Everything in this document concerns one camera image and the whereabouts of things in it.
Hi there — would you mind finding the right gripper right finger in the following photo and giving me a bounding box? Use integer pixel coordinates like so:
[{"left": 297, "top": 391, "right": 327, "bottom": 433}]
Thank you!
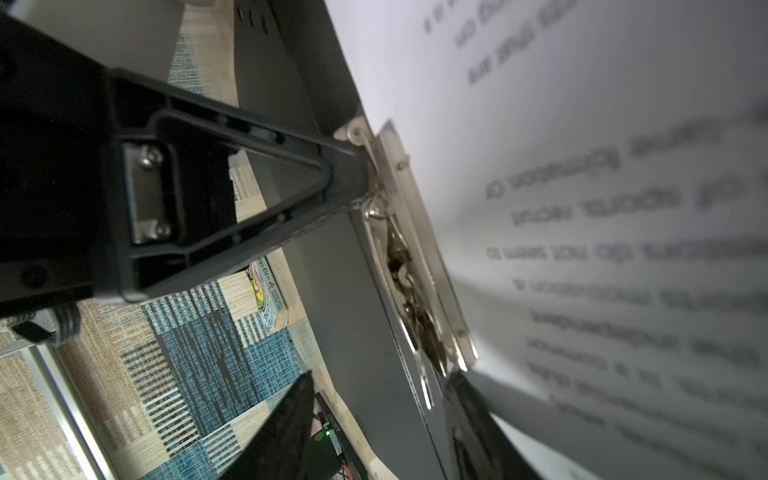
[{"left": 443, "top": 371, "right": 541, "bottom": 480}]

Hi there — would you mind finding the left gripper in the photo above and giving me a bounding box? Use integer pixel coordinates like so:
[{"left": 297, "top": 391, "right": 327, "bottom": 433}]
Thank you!
[{"left": 1, "top": 14, "right": 369, "bottom": 317}]

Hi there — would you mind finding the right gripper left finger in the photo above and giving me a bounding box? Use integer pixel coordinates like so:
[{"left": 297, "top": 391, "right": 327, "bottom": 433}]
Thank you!
[{"left": 220, "top": 371, "right": 315, "bottom": 480}]

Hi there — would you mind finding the orange folder black inside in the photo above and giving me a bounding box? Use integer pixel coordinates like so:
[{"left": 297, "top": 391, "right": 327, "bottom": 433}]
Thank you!
[{"left": 232, "top": 1, "right": 485, "bottom": 479}]

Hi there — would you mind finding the printed paper sheet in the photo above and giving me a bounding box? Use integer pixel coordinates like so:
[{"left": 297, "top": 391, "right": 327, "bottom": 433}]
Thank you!
[{"left": 327, "top": 1, "right": 767, "bottom": 479}]

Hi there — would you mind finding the colourful children's book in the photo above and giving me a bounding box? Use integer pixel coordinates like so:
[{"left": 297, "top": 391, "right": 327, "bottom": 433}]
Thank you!
[{"left": 246, "top": 257, "right": 287, "bottom": 333}]

